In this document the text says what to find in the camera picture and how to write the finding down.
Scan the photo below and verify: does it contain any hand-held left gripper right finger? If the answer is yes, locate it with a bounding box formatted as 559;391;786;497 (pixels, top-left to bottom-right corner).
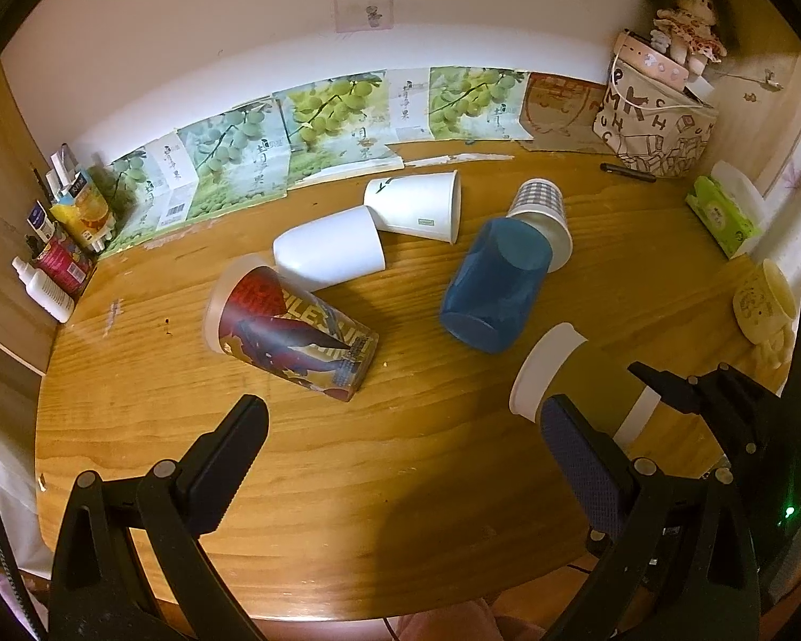
539;395;763;641

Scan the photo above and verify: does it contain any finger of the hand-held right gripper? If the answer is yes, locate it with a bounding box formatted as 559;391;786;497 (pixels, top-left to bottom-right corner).
629;361;786;482

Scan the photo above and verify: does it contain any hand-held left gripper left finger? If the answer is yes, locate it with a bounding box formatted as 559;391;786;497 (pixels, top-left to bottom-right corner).
50;394;271;641

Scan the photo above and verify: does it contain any brown cup with white rim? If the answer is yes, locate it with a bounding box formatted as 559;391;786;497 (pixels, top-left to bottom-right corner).
509;322;662;446

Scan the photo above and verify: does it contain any red and blue printed cup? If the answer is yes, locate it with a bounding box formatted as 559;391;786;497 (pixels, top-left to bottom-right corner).
203;254;381;403

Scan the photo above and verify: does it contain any blue plastic cup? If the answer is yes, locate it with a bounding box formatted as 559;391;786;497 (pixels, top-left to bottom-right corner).
439;217;552;355

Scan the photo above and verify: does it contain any plain white cup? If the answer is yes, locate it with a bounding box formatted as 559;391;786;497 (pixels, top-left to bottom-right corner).
272;206;387;292

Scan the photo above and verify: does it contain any checkered paper cup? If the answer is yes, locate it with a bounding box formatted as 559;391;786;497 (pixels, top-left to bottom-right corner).
507;178;574;274

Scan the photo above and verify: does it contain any white paper cup green mark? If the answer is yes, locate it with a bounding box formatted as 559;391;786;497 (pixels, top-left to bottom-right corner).
364;171;462;244

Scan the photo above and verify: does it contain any cream ceramic mug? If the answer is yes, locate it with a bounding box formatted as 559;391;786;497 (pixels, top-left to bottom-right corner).
732;258;799;346

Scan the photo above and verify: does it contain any green tissue pack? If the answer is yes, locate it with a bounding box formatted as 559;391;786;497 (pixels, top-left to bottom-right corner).
684;160;766;261

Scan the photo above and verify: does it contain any pink cloth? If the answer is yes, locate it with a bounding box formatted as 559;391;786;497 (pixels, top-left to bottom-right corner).
395;597;549;641

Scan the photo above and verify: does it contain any black pen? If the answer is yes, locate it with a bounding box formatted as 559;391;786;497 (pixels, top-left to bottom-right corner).
599;163;657;183

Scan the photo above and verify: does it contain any white spray bottle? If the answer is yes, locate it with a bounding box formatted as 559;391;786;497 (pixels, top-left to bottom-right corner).
11;256;76;323

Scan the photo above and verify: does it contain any red packet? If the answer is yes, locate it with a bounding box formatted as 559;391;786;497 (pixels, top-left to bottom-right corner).
32;236;98;296

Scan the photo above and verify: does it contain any grape print cardboard sheet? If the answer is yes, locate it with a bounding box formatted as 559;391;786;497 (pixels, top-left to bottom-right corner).
99;135;199;258
272;72;405;186
175;101;289;220
387;65;530;145

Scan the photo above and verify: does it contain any letter print canvas bag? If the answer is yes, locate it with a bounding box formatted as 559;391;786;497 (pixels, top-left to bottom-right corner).
592;60;719;178

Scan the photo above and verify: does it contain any yellow carton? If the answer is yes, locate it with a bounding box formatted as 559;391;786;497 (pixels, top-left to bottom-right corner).
49;169;115;253

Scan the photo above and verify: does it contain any blue and white tube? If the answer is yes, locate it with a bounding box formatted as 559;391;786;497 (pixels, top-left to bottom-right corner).
27;199;56;243

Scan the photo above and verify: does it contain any brown cardboard sheet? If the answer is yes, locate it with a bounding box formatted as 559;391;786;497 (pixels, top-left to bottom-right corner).
519;72;619;152

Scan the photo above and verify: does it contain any pink spotted box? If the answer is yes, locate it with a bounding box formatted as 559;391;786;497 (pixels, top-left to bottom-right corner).
612;29;693;88

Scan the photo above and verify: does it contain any dark-haired doll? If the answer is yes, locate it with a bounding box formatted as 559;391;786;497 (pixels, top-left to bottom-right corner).
641;0;739;79

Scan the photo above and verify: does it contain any pink wall sticker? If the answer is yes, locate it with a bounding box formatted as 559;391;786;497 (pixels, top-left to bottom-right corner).
333;0;395;32

